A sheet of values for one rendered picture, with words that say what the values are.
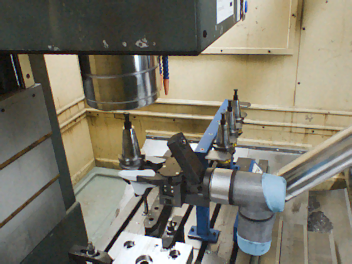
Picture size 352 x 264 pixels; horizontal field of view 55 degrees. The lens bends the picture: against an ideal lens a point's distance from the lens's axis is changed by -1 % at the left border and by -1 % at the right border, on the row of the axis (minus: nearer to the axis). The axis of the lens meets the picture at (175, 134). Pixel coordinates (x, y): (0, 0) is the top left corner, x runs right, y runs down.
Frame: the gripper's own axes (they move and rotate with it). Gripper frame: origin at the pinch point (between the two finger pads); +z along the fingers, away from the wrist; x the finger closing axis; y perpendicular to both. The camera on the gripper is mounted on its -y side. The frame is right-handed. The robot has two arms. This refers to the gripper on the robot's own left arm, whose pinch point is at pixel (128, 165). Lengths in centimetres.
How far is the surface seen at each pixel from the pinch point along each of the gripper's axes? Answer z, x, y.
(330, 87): -51, 100, 10
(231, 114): -16.7, 40.5, 1.8
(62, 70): 81, 86, 3
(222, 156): -17.4, 24.2, 8.7
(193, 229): -7.6, 25.4, 38.8
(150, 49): -13.3, -12.4, -29.5
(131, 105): -5.8, -6.3, -17.5
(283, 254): -38, 40, 56
